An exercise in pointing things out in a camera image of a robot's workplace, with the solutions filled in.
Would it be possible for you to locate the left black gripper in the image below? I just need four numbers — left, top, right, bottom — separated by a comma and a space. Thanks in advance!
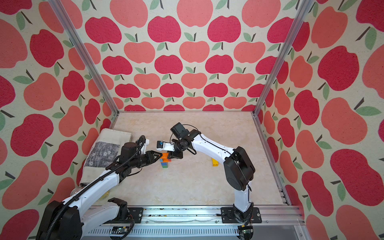
130, 150, 164, 169

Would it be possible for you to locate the orange lego plate bottom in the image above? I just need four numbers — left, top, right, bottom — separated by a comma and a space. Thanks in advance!
161, 153, 169, 159

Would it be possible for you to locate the yellow square lego brick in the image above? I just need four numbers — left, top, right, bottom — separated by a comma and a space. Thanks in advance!
212, 159, 219, 167

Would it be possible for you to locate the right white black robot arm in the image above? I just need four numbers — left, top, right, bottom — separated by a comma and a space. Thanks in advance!
157, 123, 256, 224

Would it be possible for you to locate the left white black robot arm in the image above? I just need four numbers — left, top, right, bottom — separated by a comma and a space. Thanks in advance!
36, 143, 163, 240

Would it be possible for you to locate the folded beige printed cloth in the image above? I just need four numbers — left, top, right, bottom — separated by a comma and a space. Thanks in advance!
79, 129, 132, 186

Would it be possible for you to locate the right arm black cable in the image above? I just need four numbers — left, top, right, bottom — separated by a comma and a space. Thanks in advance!
169, 124, 253, 208

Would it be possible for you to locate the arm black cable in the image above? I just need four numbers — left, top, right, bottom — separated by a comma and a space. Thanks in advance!
169, 124, 253, 208
44, 135, 146, 240

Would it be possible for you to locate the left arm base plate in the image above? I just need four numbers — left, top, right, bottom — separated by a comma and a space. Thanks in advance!
111, 207, 144, 224

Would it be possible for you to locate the left aluminium frame post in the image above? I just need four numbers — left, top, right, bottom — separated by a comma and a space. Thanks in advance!
48, 0, 120, 117

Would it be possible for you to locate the aluminium frame post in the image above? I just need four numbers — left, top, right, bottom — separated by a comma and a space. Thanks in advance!
48, 0, 120, 117
253, 0, 314, 116

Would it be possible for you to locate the front aluminium rail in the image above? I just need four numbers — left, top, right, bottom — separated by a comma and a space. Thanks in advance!
81, 206, 310, 240

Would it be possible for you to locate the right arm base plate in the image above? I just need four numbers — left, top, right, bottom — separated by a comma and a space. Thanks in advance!
220, 207, 263, 224

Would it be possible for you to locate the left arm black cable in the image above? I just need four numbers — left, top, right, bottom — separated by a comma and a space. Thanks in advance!
44, 135, 146, 240

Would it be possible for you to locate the right aluminium frame post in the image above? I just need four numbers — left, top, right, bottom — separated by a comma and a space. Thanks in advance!
253, 0, 314, 116

